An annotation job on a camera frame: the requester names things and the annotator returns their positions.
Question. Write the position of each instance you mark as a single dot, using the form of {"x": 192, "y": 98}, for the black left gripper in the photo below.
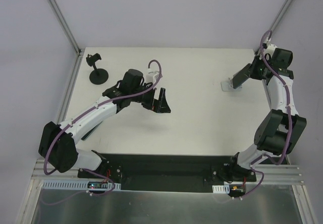
{"x": 153, "y": 101}

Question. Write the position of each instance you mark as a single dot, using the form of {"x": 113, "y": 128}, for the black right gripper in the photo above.
{"x": 249, "y": 70}

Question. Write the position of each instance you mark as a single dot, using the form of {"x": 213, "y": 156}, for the blue smartphone black screen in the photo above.
{"x": 240, "y": 77}

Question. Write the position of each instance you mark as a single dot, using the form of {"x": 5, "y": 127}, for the white folding phone stand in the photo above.
{"x": 227, "y": 86}

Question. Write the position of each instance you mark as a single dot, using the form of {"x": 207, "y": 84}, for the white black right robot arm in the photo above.
{"x": 280, "y": 130}

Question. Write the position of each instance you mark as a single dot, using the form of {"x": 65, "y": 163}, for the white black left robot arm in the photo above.
{"x": 58, "y": 141}

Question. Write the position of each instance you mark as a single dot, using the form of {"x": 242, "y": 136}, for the black round-base phone holder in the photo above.
{"x": 98, "y": 76}

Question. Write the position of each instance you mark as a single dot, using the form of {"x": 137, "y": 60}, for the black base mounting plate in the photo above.
{"x": 172, "y": 173}

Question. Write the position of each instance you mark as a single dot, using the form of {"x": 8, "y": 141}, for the teal smartphone black screen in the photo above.
{"x": 88, "y": 134}

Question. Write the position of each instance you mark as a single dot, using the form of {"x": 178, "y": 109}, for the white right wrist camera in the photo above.
{"x": 268, "y": 49}

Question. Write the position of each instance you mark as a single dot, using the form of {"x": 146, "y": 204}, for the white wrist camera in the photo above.
{"x": 268, "y": 49}
{"x": 152, "y": 76}

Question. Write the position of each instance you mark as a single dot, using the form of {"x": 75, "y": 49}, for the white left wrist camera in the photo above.
{"x": 152, "y": 76}

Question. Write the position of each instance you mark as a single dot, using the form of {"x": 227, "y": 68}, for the right aluminium frame post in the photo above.
{"x": 280, "y": 16}

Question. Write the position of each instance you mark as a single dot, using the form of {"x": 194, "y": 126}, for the aluminium frame post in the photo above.
{"x": 280, "y": 16}
{"x": 64, "y": 26}

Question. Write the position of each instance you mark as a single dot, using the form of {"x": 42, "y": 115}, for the right white cable duct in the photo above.
{"x": 221, "y": 189}

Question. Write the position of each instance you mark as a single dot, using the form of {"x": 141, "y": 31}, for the white cable duct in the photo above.
{"x": 221, "y": 189}
{"x": 79, "y": 185}

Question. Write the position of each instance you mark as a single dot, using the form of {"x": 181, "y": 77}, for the aluminium rail right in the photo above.
{"x": 284, "y": 174}

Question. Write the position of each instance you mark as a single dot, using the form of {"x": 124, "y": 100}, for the left aluminium frame post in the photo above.
{"x": 64, "y": 26}

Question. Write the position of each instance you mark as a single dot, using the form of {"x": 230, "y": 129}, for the left white cable duct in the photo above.
{"x": 79, "y": 185}

